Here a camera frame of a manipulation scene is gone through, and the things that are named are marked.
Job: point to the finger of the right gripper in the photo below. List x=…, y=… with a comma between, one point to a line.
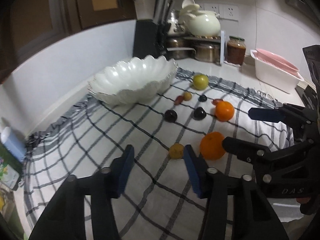
x=288, y=114
x=245, y=151

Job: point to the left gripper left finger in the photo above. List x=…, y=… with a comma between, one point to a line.
x=63, y=217

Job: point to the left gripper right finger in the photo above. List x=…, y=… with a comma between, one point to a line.
x=253, y=216

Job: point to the orange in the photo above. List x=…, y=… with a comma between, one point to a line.
x=224, y=111
x=211, y=146

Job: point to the red grape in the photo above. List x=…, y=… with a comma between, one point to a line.
x=216, y=101
x=178, y=100

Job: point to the dark plum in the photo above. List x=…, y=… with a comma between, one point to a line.
x=170, y=115
x=199, y=113

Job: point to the small dark grape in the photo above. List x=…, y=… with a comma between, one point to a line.
x=202, y=98

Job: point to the yellow-brown small fruit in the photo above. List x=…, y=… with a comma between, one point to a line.
x=176, y=151

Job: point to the checkered white kitchen cloth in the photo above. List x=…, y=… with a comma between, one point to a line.
x=154, y=198

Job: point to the person's hand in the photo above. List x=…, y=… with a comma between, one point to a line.
x=303, y=200

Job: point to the white pink drain basket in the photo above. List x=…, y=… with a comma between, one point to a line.
x=274, y=76

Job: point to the green dish soap bottle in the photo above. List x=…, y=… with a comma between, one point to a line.
x=10, y=169

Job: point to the small yellow fruit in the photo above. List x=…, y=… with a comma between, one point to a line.
x=187, y=96

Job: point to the glass jar red sauce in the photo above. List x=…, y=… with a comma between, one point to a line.
x=236, y=49

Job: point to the green apple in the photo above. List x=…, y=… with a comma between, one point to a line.
x=200, y=82

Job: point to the blue pump bottle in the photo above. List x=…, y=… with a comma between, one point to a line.
x=12, y=143

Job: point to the steel pot right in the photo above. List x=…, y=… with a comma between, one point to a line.
x=205, y=52

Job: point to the metal corner rack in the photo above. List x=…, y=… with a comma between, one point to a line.
x=220, y=40

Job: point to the steel pot left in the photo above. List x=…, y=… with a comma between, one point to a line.
x=178, y=48

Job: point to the cream ceramic pot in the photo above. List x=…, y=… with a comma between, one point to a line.
x=199, y=22

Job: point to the white scalloped fruit bowl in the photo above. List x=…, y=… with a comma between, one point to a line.
x=129, y=82

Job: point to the steel lidded pot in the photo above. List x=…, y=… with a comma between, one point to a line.
x=176, y=29

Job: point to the black knife block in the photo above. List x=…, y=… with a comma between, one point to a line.
x=149, y=39

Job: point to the white wall socket strip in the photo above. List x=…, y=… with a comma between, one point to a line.
x=225, y=11

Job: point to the steel knife handle middle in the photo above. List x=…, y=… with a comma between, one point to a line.
x=163, y=11

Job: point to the steel knife handle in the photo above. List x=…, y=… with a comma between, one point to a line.
x=157, y=11
x=169, y=9
x=163, y=11

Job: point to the steel knife handle right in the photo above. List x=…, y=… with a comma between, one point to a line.
x=169, y=9

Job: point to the steel knife handle left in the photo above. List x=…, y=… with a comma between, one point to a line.
x=157, y=11

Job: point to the dark brown window frame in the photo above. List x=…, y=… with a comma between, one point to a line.
x=36, y=24

